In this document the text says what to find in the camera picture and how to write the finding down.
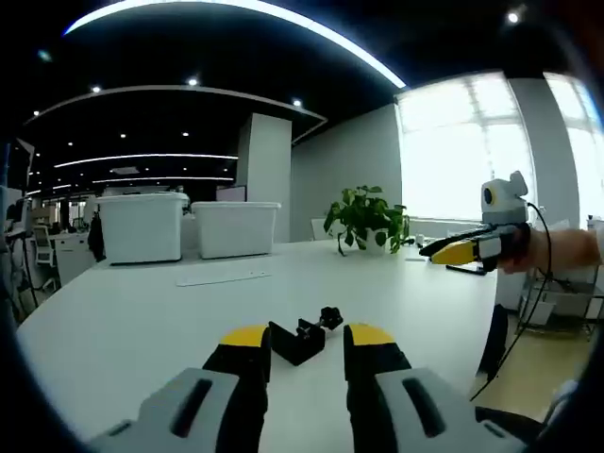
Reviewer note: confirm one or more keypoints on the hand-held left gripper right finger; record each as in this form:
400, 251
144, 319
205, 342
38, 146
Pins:
424, 415

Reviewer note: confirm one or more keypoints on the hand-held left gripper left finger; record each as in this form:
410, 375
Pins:
189, 415

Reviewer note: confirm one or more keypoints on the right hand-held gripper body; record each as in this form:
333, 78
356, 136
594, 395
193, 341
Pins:
507, 203

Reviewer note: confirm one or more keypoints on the black fixed fixture clamp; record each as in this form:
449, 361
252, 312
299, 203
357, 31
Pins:
283, 340

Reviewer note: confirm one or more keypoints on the white desk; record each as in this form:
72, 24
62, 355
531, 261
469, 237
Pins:
141, 321

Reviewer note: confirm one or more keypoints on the white flat desk strip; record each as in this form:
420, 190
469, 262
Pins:
222, 279

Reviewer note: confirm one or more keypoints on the person's right hand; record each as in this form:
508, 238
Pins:
516, 250

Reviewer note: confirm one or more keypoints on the black smartphone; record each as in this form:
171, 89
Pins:
472, 270

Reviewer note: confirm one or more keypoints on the wide window with blinds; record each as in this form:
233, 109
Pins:
448, 151

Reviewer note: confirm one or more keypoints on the narrow window with blinds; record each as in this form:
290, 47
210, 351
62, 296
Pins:
580, 165

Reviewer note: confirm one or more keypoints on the potted green plant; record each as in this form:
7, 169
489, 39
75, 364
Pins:
375, 238

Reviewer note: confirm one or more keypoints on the white chair back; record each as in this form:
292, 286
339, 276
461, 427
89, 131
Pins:
318, 229

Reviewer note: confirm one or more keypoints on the large white storage bin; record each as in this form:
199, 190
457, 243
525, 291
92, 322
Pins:
141, 231

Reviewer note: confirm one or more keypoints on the small white storage bin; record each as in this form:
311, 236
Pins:
236, 231

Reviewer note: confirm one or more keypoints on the white office chair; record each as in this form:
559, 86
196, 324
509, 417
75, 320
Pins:
43, 245

